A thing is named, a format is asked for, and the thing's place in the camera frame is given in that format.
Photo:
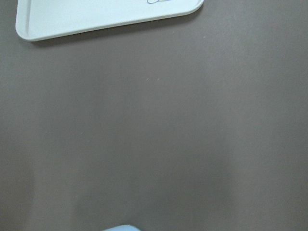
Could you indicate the cream rabbit tray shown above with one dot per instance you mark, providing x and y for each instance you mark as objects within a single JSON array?
[{"x": 38, "y": 20}]

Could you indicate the light blue cup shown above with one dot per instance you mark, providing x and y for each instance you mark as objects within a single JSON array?
[{"x": 123, "y": 228}]

